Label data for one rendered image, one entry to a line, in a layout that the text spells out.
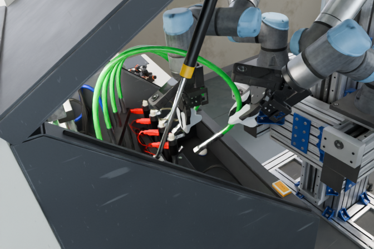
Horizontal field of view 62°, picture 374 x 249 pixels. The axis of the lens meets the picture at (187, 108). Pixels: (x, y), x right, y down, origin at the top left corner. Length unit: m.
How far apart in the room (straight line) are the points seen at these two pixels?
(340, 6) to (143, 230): 0.67
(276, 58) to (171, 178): 1.01
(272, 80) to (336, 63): 0.13
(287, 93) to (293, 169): 1.44
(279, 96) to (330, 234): 1.21
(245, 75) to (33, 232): 0.50
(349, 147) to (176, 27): 0.69
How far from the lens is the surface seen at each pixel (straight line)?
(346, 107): 1.23
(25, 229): 0.52
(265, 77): 0.72
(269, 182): 1.01
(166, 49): 0.71
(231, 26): 0.83
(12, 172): 0.45
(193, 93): 0.86
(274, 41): 1.42
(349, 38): 0.67
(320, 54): 0.68
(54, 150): 0.44
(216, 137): 0.84
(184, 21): 0.78
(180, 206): 0.58
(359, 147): 1.13
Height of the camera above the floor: 1.66
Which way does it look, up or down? 31 degrees down
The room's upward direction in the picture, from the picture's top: 7 degrees counter-clockwise
